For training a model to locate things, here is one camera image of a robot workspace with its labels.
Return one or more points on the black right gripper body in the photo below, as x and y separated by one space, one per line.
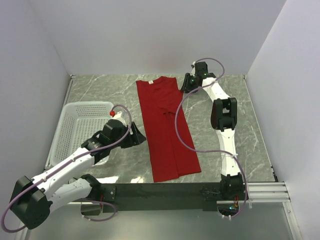
189 83

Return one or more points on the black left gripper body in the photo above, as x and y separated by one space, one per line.
131 139

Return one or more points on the red t shirt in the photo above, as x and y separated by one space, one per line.
169 140

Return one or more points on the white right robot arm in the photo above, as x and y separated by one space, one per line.
223 120

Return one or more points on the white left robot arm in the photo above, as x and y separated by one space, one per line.
33 199

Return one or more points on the white plastic basket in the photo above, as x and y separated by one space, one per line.
78 122

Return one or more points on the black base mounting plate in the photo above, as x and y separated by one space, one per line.
162 196

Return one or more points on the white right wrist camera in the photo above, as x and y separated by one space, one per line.
193 70

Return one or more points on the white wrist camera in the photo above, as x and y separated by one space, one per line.
193 70
119 116

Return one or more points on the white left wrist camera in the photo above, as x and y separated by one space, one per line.
119 116

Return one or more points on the aluminium frame rail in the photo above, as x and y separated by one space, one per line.
266 215

